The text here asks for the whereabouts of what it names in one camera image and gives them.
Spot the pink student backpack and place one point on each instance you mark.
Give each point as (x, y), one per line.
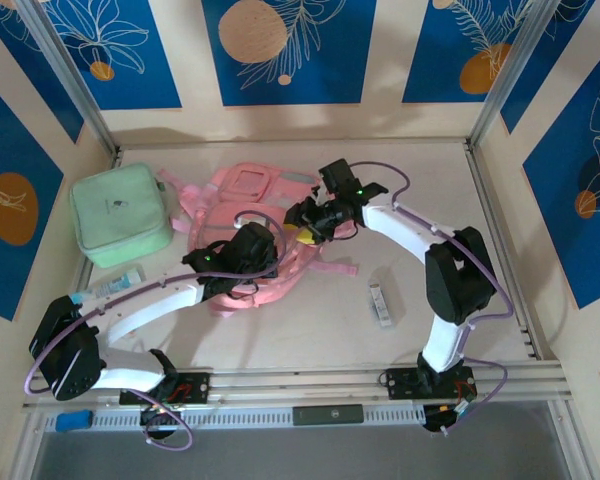
(220, 215)

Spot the colourful snack packet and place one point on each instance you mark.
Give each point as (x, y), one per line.
(120, 282)

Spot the small blue block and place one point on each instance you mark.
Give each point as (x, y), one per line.
(74, 420)

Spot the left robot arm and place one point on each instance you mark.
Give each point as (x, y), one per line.
(145, 315)

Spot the aluminium frame post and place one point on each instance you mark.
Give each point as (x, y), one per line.
(512, 75)
(65, 70)

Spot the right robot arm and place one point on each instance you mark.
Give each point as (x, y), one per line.
(460, 280)

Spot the small white printed box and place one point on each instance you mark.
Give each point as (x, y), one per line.
(381, 306)

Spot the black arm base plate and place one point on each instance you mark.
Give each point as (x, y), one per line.
(200, 387)
(400, 385)

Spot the black label plate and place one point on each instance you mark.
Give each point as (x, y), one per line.
(327, 415)

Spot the blue floral wall poster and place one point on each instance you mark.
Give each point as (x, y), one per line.
(550, 60)
(430, 50)
(330, 75)
(130, 75)
(30, 75)
(555, 225)
(20, 280)

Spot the aluminium mounting rail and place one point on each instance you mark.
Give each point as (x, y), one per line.
(290, 385)

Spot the mint green lunch bag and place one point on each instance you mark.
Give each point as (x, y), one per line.
(115, 210)

